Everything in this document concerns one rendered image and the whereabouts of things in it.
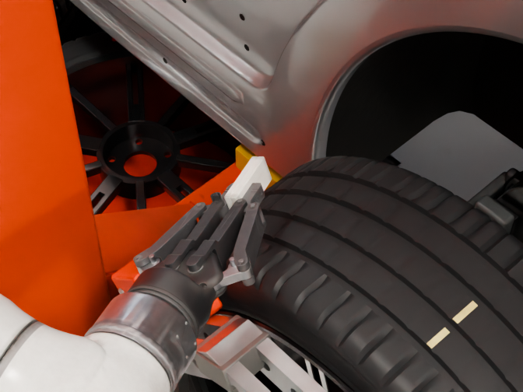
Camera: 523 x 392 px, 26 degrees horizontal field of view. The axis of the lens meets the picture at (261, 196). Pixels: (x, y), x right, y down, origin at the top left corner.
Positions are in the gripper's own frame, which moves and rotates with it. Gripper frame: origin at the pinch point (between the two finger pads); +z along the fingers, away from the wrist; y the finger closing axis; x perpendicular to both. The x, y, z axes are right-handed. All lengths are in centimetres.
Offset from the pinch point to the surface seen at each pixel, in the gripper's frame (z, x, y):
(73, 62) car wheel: 80, -28, -88
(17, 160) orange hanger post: -2.5, 5.4, -26.1
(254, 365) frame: -9.1, -16.2, -0.7
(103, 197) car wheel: 54, -43, -71
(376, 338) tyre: -6.8, -13.3, 13.1
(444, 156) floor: 137, -93, -41
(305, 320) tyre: -6.4, -12.0, 5.5
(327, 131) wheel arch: 43, -22, -15
